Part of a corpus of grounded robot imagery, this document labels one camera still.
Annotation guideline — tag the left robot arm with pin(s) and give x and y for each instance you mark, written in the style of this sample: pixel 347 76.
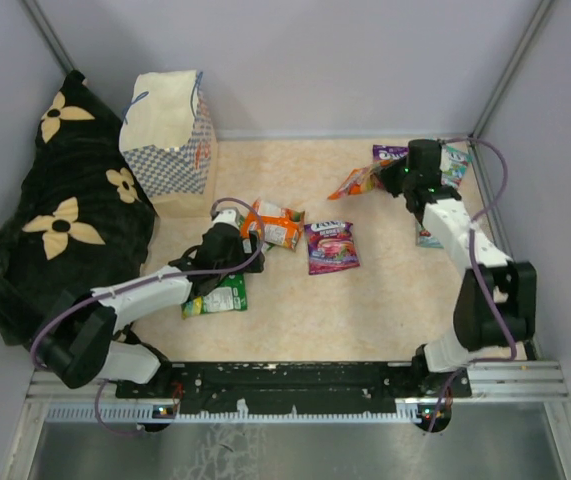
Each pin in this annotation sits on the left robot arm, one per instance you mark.
pixel 79 345

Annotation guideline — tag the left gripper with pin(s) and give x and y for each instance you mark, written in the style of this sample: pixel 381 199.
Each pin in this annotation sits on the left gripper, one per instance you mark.
pixel 245 257

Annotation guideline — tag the checkered paper bag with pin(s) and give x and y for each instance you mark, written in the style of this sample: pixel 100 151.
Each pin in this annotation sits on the checkered paper bag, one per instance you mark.
pixel 169 142

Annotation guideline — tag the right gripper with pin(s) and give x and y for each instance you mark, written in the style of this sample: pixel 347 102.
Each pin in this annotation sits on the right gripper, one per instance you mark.
pixel 387 179

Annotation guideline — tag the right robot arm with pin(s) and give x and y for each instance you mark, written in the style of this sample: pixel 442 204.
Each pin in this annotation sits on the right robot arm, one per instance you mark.
pixel 496 304

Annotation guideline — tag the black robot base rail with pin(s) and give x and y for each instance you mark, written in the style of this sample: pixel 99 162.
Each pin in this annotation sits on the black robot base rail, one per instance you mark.
pixel 283 388

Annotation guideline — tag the orange Fox's candy bag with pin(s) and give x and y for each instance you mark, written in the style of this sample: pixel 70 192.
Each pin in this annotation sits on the orange Fox's candy bag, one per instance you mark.
pixel 359 181

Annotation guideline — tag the teal mint cherry candy bag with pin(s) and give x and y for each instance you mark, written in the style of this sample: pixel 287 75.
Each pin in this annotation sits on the teal mint cherry candy bag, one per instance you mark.
pixel 424 239

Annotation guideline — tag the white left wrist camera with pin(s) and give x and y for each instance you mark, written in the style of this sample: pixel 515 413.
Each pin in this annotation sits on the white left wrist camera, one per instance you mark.
pixel 228 216

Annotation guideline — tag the black floral pillow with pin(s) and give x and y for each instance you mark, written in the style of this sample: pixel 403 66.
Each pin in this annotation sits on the black floral pillow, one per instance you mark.
pixel 82 219

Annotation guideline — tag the teal Fox's mint candy bag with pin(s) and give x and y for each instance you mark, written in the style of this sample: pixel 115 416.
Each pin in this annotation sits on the teal Fox's mint candy bag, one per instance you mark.
pixel 454 165

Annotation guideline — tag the green Fox's candy bag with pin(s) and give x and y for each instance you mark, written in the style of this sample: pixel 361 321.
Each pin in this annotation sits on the green Fox's candy bag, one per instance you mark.
pixel 229 296

